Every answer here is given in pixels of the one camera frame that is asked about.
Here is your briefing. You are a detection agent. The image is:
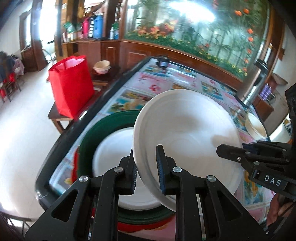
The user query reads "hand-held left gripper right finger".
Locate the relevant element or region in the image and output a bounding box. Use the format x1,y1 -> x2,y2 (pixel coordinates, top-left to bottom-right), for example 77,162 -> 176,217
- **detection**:
156,144 -> 270,241

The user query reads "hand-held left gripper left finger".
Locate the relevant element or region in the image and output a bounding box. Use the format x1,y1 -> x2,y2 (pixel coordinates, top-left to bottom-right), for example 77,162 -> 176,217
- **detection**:
24,147 -> 139,241

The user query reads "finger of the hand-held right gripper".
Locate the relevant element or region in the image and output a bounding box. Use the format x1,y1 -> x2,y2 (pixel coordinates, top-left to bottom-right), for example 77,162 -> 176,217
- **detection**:
242,140 -> 290,155
216,143 -> 286,171

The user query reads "white plate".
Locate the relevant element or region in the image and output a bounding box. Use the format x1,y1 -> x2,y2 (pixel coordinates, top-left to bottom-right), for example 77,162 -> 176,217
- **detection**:
92,127 -> 162,210

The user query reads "red flower-shaped glass plate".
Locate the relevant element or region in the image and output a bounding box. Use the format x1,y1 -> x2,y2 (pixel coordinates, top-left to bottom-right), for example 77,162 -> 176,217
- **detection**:
71,147 -> 177,232

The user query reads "white bowl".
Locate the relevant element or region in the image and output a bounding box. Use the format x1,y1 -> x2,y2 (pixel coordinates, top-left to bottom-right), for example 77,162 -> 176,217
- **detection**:
132,90 -> 242,212

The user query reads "green plate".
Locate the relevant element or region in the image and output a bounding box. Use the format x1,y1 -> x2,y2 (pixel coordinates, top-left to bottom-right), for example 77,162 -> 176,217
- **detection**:
77,110 -> 176,225

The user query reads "person's right hand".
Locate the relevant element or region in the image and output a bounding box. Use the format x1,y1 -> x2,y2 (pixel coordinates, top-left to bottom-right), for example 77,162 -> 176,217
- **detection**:
268,193 -> 296,224

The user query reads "small cream bowl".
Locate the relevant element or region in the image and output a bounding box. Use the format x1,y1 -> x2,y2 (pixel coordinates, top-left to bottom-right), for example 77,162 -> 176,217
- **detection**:
245,113 -> 267,141

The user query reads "purple striped container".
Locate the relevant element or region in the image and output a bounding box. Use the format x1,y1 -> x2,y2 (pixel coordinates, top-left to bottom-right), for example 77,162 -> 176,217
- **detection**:
260,83 -> 273,101

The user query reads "stainless steel thermos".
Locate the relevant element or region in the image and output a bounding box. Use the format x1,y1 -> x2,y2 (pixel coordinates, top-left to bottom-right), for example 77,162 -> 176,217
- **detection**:
240,59 -> 269,107

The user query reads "colourful printed tablecloth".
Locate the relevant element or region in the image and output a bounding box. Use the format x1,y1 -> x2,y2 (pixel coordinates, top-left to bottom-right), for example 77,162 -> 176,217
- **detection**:
48,58 -> 278,232

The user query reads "wooden stool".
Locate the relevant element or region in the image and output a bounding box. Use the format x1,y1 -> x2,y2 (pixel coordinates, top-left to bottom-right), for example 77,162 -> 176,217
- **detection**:
48,79 -> 109,135

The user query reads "black cylindrical device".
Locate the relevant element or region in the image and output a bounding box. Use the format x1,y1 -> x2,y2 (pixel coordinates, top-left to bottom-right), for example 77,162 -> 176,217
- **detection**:
156,55 -> 170,68

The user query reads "red shopping bag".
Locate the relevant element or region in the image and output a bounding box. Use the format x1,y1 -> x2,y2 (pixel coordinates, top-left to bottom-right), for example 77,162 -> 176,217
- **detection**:
48,55 -> 95,119

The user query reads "cream plastic basin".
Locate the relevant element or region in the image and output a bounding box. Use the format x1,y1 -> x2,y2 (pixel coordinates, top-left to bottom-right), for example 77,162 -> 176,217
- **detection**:
93,60 -> 112,75

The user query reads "wooden cabinet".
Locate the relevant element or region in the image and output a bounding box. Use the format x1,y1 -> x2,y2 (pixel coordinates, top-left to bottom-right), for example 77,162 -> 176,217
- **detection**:
61,38 -> 125,70

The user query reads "blue thermos jug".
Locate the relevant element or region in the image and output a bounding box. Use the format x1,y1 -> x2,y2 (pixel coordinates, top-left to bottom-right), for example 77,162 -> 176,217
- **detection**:
93,14 -> 104,39

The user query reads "pink bottle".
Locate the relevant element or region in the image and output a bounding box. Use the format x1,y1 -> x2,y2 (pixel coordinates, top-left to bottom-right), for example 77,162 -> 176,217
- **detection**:
82,19 -> 90,39

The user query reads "wooden chair with clothes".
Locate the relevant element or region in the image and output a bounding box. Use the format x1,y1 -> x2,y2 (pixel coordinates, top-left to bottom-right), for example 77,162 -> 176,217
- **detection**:
0,52 -> 25,102

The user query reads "flower landscape wall mural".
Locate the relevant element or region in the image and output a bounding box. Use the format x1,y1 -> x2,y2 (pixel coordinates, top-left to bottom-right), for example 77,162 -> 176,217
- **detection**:
124,0 -> 271,80

